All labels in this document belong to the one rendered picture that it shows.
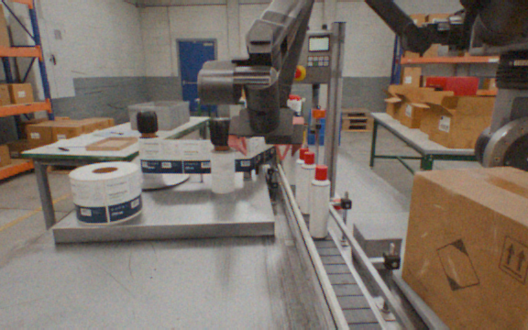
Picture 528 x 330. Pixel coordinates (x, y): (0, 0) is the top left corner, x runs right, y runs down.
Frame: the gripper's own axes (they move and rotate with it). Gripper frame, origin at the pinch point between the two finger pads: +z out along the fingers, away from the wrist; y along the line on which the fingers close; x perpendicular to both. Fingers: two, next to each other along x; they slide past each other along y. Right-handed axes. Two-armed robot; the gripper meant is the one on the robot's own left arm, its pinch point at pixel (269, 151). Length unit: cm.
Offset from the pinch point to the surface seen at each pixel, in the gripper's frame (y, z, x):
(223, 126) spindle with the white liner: 19.7, 27.3, -30.8
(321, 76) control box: -13, 29, -58
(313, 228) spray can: -10.1, 32.5, 2.4
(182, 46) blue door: 312, 452, -686
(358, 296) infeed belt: -18.9, 20.0, 22.5
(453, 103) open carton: -129, 151, -166
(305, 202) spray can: -8.2, 40.6, -10.3
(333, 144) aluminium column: -19, 49, -41
